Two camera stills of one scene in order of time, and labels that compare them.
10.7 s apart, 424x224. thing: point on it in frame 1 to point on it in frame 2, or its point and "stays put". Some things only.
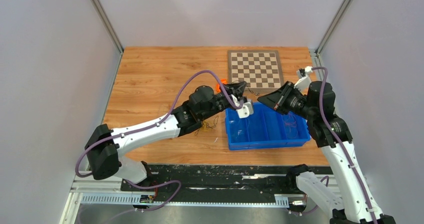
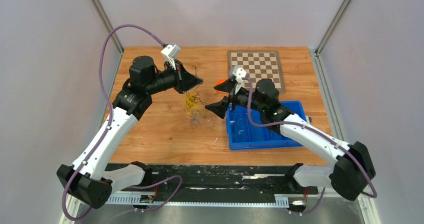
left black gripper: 237,89 to 181,73
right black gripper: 276,98 to 219,107
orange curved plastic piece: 217,88 stays put
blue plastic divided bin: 265,128 stays put
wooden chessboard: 261,69 stays put
